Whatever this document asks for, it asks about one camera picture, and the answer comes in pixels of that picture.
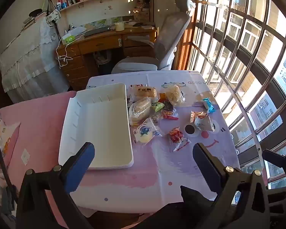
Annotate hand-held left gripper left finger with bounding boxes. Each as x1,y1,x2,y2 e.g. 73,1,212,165
15,142,96,229

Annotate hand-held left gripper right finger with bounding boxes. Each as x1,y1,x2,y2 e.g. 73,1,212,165
193,143,271,229

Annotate clear candy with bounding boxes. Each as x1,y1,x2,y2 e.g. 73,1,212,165
174,138,191,152

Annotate grey white snack packet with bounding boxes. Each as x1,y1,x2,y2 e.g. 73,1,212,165
194,116,215,132

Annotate red square candy packet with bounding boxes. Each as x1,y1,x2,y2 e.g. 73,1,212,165
168,127,184,144

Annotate white plastic tray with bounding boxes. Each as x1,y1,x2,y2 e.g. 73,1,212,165
58,83,134,170

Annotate blue snack packet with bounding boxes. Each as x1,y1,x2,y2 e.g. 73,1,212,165
202,98,216,114

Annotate red yellow snack packet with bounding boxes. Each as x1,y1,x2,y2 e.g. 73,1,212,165
162,110,179,120

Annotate white blue cake packet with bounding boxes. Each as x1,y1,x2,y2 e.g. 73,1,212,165
133,119,162,146

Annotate clear nut packet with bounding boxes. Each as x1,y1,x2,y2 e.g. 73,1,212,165
148,112,164,124

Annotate green snack packet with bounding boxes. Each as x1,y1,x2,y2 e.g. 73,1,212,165
151,102,165,112

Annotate clear bag of puffed snack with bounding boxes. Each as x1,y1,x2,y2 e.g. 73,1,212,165
165,84,185,107

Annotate clear bag of bread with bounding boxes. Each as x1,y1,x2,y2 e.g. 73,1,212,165
128,97,152,126

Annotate cartoon printed tablecloth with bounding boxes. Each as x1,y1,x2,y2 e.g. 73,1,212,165
70,70,241,214

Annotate cat print bed sheet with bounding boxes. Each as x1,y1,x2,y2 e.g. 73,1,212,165
0,110,22,196

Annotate window with metal grille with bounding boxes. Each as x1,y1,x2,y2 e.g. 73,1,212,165
176,0,286,191

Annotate plastic bag under desk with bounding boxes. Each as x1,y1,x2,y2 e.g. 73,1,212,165
93,50,112,65

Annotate white lace cover cloth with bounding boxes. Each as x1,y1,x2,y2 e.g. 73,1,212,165
0,17,70,103

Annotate wooden desk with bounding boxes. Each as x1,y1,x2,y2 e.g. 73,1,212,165
56,25,158,91

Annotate green tissue box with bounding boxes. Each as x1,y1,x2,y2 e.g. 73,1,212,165
61,35,76,45

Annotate dark keyboard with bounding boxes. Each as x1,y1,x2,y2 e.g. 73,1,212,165
83,26,110,38

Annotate white paper pile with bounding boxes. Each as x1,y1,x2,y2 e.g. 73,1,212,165
64,26,87,35

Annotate grey office chair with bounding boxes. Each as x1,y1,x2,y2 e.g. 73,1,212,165
111,0,194,74

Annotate green printed paper strip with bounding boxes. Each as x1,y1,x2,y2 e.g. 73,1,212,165
86,17,123,27

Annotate printed white cloth bag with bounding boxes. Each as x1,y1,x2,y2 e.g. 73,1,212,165
45,9,61,25

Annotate stack of papers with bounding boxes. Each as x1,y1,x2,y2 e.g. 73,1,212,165
21,13,47,31

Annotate white wooden bookshelf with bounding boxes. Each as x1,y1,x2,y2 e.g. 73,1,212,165
49,0,155,37

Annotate patterned cardboard box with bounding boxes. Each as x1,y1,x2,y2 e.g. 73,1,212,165
133,9,150,22

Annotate small doll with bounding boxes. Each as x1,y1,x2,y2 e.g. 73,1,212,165
136,0,150,10

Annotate black cable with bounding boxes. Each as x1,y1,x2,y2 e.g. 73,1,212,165
0,125,18,203

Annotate white charging cable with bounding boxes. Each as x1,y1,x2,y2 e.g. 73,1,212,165
56,32,86,67

